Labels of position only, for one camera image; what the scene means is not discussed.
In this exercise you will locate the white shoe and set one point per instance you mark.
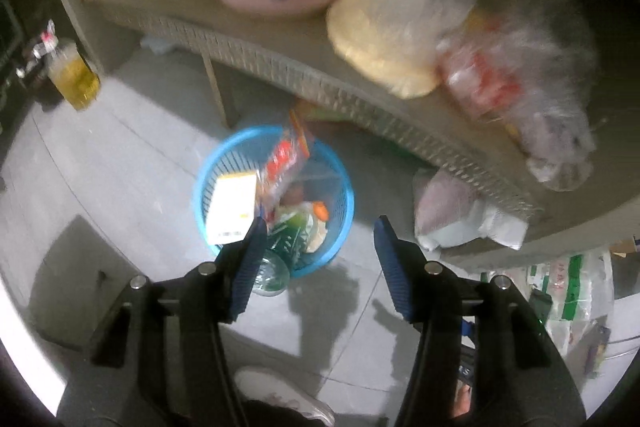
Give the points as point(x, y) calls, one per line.
point(257, 383)

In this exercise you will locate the bag of grain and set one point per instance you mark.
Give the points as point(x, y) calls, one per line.
point(393, 42)

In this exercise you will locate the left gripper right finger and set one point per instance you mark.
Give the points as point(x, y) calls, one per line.
point(520, 377)

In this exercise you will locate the crumpled white paper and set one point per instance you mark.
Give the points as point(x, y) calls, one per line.
point(449, 213)

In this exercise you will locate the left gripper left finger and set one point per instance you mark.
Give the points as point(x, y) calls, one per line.
point(122, 378)

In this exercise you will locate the cooking oil bottle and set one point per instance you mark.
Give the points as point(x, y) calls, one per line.
point(67, 69)

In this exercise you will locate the green white plastic bags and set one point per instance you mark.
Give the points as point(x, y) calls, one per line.
point(576, 294)

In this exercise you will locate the green plastic bottle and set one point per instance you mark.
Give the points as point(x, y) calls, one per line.
point(294, 232)

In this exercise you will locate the yellow white carton box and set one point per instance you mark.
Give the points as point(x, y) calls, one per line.
point(232, 208)

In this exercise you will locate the clear plastic bag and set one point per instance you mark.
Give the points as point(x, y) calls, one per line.
point(532, 70)

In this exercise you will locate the clear red snack wrapper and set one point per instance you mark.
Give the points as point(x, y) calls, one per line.
point(285, 161)

